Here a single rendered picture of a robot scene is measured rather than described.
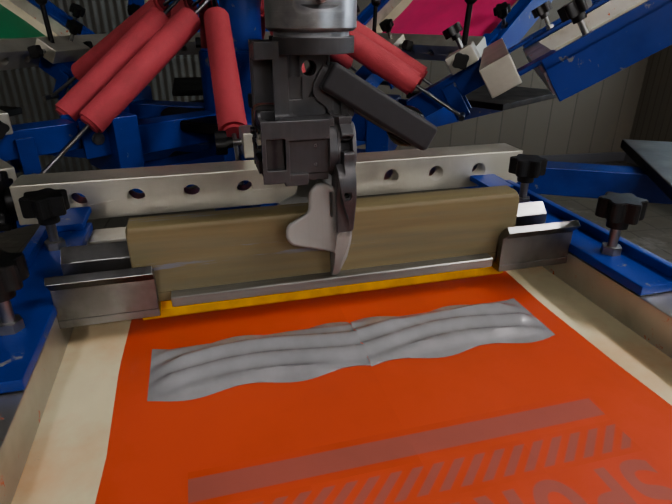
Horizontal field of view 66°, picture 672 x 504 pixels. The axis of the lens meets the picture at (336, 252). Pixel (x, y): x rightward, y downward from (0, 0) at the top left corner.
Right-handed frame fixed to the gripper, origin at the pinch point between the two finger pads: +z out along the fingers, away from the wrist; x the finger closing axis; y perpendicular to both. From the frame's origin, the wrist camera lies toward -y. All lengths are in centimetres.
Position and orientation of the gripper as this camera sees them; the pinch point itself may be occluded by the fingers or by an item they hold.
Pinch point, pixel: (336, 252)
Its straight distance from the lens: 51.7
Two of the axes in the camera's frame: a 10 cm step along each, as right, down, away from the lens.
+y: -9.7, 1.1, -2.3
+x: 2.6, 4.1, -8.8
